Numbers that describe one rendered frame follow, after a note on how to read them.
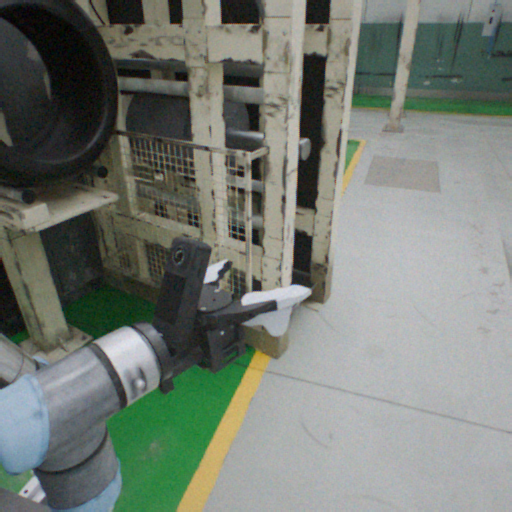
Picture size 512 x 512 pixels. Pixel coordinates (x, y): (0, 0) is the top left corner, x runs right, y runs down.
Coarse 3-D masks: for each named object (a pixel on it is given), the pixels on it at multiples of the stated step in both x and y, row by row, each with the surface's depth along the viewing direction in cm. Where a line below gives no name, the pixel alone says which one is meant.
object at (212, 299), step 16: (208, 288) 51; (208, 304) 47; (224, 304) 47; (144, 320) 44; (208, 320) 46; (160, 336) 42; (192, 336) 47; (208, 336) 46; (224, 336) 48; (240, 336) 50; (160, 352) 42; (176, 352) 46; (192, 352) 47; (208, 352) 47; (224, 352) 48; (240, 352) 50; (176, 368) 46; (208, 368) 49; (160, 384) 45
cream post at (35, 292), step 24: (0, 120) 145; (0, 240) 163; (24, 240) 164; (24, 264) 167; (48, 264) 177; (24, 288) 171; (48, 288) 180; (24, 312) 183; (48, 312) 183; (48, 336) 187
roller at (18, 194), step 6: (0, 186) 128; (6, 186) 127; (12, 186) 126; (0, 192) 128; (6, 192) 126; (12, 192) 124; (18, 192) 123; (24, 192) 122; (30, 192) 123; (18, 198) 123; (24, 198) 122; (30, 198) 124
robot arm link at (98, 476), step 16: (112, 448) 44; (80, 464) 39; (96, 464) 40; (112, 464) 43; (48, 480) 39; (64, 480) 39; (80, 480) 39; (96, 480) 41; (112, 480) 43; (48, 496) 41; (64, 496) 40; (80, 496) 40; (96, 496) 42; (112, 496) 44
